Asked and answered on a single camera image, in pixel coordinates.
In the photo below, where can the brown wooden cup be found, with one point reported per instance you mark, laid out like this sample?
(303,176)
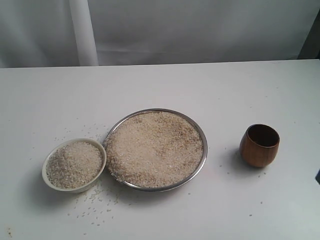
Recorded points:
(259,145)

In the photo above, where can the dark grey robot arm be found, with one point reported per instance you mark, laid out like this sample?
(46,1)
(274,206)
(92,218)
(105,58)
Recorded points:
(317,177)

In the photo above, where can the steel bowl of rice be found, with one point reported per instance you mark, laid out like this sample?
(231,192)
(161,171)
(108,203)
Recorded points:
(155,150)

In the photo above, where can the white ceramic bowl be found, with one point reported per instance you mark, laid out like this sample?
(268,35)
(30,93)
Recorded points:
(74,166)

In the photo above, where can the white backdrop curtain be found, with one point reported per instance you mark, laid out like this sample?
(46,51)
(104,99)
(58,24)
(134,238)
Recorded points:
(66,33)

